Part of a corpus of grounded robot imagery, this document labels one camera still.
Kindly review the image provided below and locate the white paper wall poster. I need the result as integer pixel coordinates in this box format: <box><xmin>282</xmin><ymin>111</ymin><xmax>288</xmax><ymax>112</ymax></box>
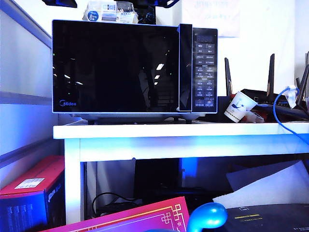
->
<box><xmin>182</xmin><ymin>0</ymin><xmax>241</xmax><ymax>39</ymax></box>

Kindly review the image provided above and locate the grey paper sheet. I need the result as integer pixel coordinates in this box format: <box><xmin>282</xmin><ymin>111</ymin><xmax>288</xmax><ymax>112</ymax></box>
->
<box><xmin>226</xmin><ymin>159</ymin><xmax>301</xmax><ymax>193</ymax></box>

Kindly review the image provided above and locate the white tag on cable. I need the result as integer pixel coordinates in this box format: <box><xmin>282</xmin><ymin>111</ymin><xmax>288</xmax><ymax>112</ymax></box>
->
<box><xmin>284</xmin><ymin>84</ymin><xmax>300</xmax><ymax>109</ymax></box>

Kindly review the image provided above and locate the black patterned bag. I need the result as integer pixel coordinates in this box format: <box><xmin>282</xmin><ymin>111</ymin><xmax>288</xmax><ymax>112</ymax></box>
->
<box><xmin>134</xmin><ymin>0</ymin><xmax>156</xmax><ymax>26</ymax></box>

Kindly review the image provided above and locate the thin black power cable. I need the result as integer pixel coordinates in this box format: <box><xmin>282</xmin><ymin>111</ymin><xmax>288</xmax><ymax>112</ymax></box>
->
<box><xmin>92</xmin><ymin>192</ymin><xmax>138</xmax><ymax>218</ymax></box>

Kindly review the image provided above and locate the grey partition frame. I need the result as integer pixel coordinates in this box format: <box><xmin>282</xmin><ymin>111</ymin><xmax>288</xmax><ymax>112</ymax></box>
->
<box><xmin>0</xmin><ymin>0</ymin><xmax>60</xmax><ymax>170</ymax></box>

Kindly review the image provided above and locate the black router with antennas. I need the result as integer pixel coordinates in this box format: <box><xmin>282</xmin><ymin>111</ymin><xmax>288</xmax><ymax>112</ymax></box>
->
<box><xmin>217</xmin><ymin>53</ymin><xmax>309</xmax><ymax>121</ymax></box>

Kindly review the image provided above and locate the white paper sheet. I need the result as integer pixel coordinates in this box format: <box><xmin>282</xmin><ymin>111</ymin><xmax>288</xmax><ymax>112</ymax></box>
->
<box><xmin>212</xmin><ymin>159</ymin><xmax>309</xmax><ymax>210</ymax></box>

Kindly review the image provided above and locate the black computer case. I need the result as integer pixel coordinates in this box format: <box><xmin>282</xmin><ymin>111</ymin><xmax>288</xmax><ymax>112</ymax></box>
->
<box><xmin>134</xmin><ymin>158</ymin><xmax>215</xmax><ymax>213</ymax></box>

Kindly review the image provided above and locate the glossy blue rounded object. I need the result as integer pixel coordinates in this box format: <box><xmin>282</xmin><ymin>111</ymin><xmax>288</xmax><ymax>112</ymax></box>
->
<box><xmin>187</xmin><ymin>202</ymin><xmax>228</xmax><ymax>232</ymax></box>

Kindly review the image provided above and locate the red and black cardboard box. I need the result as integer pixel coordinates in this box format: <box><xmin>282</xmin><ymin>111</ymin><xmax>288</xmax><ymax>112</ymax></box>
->
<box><xmin>0</xmin><ymin>155</ymin><xmax>66</xmax><ymax>232</ymax></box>

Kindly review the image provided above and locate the blue network cable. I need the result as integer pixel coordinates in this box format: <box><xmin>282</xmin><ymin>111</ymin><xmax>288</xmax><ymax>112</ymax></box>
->
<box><xmin>272</xmin><ymin>86</ymin><xmax>309</xmax><ymax>145</ymax></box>

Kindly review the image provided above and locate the black box yellow print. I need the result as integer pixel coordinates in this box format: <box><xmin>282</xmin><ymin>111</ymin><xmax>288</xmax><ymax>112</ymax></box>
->
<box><xmin>217</xmin><ymin>204</ymin><xmax>309</xmax><ymax>232</ymax></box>

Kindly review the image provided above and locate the magenta box gold pattern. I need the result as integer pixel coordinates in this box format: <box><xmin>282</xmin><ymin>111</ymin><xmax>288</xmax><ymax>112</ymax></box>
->
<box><xmin>38</xmin><ymin>196</ymin><xmax>190</xmax><ymax>232</ymax></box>

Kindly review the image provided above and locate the clear plastic snack box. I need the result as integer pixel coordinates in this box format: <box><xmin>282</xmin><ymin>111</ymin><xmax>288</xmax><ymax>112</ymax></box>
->
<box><xmin>82</xmin><ymin>0</ymin><xmax>139</xmax><ymax>24</ymax></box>

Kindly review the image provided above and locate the white paper cup blue print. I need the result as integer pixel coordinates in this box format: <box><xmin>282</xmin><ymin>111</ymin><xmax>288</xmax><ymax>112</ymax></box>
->
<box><xmin>224</xmin><ymin>91</ymin><xmax>258</xmax><ymax>123</ymax></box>

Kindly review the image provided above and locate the black glass microwave door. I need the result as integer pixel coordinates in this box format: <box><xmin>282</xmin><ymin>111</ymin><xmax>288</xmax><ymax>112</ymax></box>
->
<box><xmin>52</xmin><ymin>19</ymin><xmax>193</xmax><ymax>114</ymax></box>

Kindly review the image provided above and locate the silver Midea microwave oven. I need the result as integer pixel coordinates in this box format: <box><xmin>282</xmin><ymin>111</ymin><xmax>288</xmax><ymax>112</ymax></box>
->
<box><xmin>52</xmin><ymin>19</ymin><xmax>218</xmax><ymax>125</ymax></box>

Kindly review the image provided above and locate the small red white package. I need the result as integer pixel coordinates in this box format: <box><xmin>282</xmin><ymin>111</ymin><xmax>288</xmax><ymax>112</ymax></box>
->
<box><xmin>241</xmin><ymin>108</ymin><xmax>267</xmax><ymax>123</ymax></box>

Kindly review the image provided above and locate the white table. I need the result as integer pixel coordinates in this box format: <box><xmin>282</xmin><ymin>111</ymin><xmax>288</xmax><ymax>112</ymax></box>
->
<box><xmin>52</xmin><ymin>120</ymin><xmax>309</xmax><ymax>225</ymax></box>

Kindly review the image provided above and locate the blue robot arm cable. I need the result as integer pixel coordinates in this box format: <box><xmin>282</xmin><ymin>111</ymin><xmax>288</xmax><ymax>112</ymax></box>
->
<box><xmin>154</xmin><ymin>0</ymin><xmax>181</xmax><ymax>7</ymax></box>

